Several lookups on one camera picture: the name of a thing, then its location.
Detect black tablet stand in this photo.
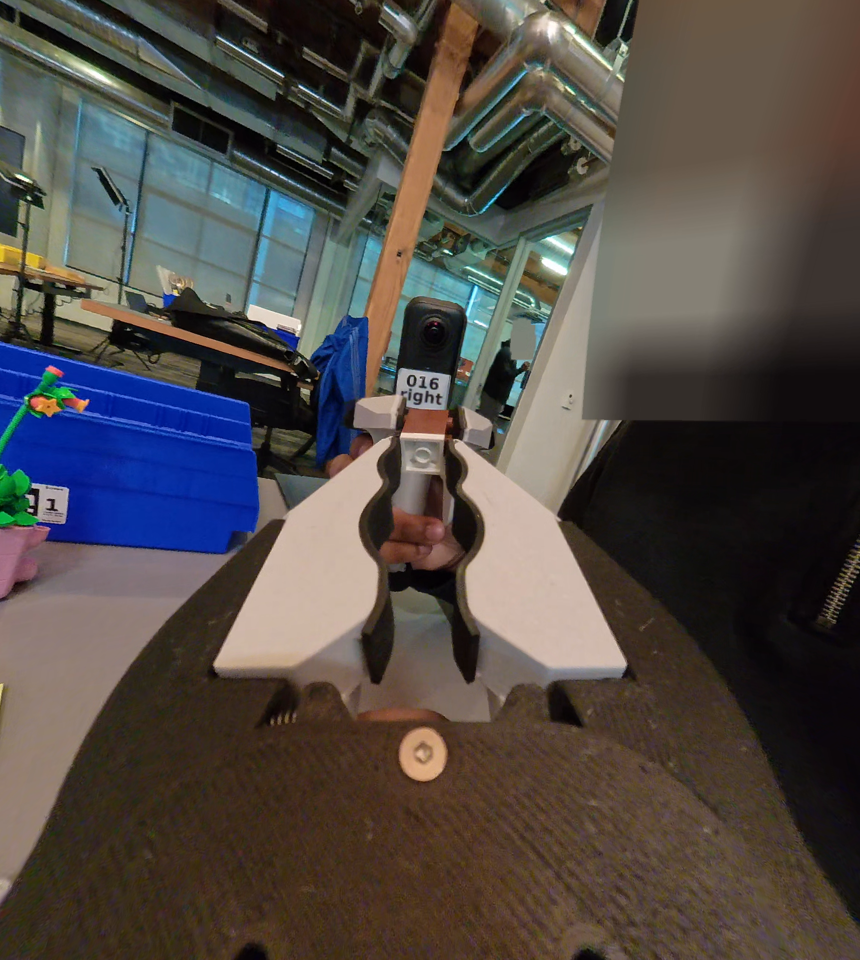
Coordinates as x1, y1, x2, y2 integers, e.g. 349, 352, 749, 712
0, 156, 48, 348

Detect silver ventilation duct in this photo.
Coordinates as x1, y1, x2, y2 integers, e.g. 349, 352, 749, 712
358, 0, 626, 219

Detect person's right hand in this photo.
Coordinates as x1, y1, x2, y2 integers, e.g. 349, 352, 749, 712
327, 433, 470, 577

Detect person's black clothing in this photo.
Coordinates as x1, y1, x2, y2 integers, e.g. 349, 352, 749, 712
561, 420, 860, 960

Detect long wooden desk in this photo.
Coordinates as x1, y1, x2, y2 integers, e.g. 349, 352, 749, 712
81, 298, 320, 395

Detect small white toy plate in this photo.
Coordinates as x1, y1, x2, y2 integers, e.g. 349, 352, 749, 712
398, 436, 448, 475

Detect black light stand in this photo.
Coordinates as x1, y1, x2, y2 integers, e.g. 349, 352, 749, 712
91, 166, 137, 307

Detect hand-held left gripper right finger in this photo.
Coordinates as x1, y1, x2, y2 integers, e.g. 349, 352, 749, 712
445, 438, 629, 717

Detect blue jacket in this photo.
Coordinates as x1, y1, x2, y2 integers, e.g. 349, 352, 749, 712
311, 315, 369, 470

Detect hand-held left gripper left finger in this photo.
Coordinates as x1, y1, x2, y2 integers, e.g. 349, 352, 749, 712
212, 435, 404, 717

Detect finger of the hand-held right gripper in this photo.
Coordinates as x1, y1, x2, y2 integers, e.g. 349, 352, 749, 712
345, 395, 408, 445
449, 407, 496, 451

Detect blue labelled plastic bin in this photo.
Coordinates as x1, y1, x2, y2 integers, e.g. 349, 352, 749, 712
0, 336, 260, 555

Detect wooden desk black legs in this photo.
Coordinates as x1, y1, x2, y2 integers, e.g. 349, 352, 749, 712
0, 243, 104, 342

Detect black bag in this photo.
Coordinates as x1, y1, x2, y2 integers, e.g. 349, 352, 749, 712
166, 287, 320, 378

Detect wooden support beam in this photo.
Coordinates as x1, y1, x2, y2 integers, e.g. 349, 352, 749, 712
364, 0, 479, 399

